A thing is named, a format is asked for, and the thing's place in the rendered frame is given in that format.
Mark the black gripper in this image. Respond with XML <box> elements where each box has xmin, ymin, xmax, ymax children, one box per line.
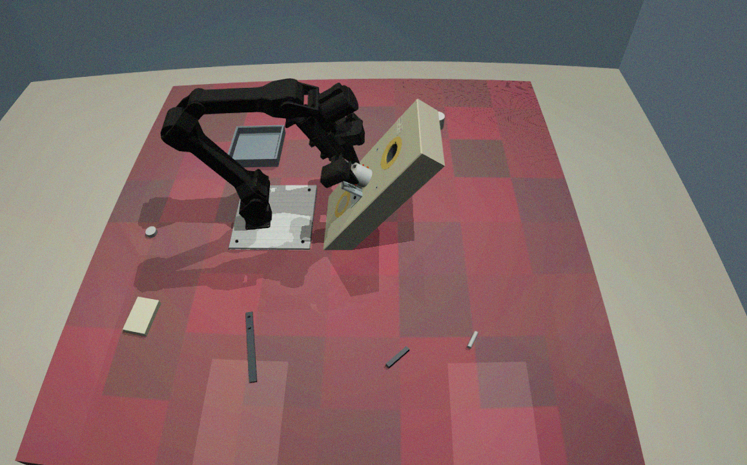
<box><xmin>309</xmin><ymin>117</ymin><xmax>360</xmax><ymax>188</ymax></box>

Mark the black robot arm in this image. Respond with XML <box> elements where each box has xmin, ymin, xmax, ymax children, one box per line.
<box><xmin>161</xmin><ymin>78</ymin><xmax>365</xmax><ymax>230</ymax></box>

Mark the pale beige flat block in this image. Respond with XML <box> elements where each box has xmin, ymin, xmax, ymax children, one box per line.
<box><xmin>123</xmin><ymin>297</ymin><xmax>161</xmax><ymax>336</ymax></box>

